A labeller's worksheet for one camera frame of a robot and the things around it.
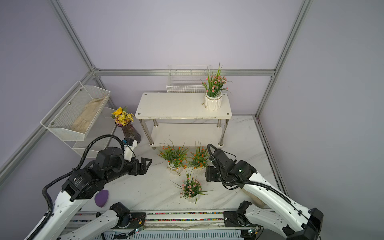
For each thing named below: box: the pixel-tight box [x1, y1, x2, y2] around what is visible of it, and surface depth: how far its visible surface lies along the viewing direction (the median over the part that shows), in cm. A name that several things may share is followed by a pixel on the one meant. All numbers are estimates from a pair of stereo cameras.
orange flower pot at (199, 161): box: [185, 140, 210, 175], surface depth 83 cm
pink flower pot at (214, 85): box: [200, 63, 233, 111], surface depth 73 cm
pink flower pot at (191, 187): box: [169, 172, 214, 206], surface depth 73 cm
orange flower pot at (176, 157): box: [157, 139, 189, 176], surface depth 86 cm
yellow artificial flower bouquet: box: [109, 106, 135, 126], surface depth 89 cm
